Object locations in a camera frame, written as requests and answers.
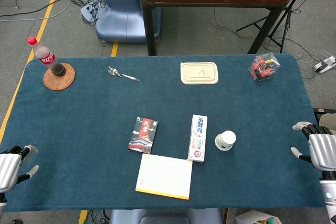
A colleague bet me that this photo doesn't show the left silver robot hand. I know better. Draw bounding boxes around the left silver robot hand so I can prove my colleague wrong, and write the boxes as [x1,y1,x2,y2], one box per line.
[0,144,39,193]

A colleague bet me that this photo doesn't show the dark flat equipment case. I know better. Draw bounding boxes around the dark flat equipment case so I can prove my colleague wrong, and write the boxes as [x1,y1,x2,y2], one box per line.
[312,108,336,126]

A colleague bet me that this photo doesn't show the small white paper cup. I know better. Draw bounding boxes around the small white paper cup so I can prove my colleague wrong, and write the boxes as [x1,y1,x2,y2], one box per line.
[214,130,237,152]

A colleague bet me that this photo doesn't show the blue felt tablecloth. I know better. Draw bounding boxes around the blue felt tablecloth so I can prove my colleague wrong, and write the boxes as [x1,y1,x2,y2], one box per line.
[0,52,328,213]

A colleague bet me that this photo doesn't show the round woven rattan coaster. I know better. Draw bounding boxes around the round woven rattan coaster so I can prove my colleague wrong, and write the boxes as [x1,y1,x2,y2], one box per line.
[43,62,76,91]

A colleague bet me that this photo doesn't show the dark red card pack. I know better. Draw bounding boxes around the dark red card pack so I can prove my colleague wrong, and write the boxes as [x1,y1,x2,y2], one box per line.
[128,116,160,154]

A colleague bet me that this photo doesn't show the white pink toothpaste box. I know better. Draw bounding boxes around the white pink toothpaste box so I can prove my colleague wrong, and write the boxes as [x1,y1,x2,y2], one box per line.
[187,114,208,164]

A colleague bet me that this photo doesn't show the clear box red black items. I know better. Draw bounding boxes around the clear box red black items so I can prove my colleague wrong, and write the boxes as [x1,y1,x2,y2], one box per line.
[247,52,281,83]

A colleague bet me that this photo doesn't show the white power strip grey plug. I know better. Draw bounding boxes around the white power strip grey plug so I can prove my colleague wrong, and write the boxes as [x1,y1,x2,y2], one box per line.
[312,55,336,74]

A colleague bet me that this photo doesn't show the white power strip with plugs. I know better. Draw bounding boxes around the white power strip with plugs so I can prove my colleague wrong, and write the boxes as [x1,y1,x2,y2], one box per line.
[80,0,102,24]

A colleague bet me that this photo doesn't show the blue grey robot torso base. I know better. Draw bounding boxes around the blue grey robot torso base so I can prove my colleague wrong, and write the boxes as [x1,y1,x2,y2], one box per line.
[109,208,224,224]

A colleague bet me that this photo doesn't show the ornate metal spoon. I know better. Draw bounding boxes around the ornate metal spoon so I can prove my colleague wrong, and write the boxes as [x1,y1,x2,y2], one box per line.
[108,66,141,82]

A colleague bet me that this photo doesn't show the cream plastic container lid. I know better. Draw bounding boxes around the cream plastic container lid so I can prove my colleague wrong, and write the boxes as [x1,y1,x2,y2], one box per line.
[180,61,219,86]

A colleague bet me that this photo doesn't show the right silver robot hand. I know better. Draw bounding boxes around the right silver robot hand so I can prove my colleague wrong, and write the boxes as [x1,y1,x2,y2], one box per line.
[290,121,336,174]

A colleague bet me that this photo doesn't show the cola bottle red cap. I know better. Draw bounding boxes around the cola bottle red cap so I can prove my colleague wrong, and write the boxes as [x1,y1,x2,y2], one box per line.
[27,36,66,77]

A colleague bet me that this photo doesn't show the white notebook yellow edge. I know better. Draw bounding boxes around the white notebook yellow edge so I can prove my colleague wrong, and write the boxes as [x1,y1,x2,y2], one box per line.
[135,153,194,200]

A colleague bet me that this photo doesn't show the black tripod stand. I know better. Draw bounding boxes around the black tripod stand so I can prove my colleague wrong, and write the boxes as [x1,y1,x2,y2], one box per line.
[236,0,316,54]

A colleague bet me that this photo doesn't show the white cardboard box green item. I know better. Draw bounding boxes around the white cardboard box green item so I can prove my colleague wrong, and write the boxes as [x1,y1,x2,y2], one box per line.
[235,209,283,224]

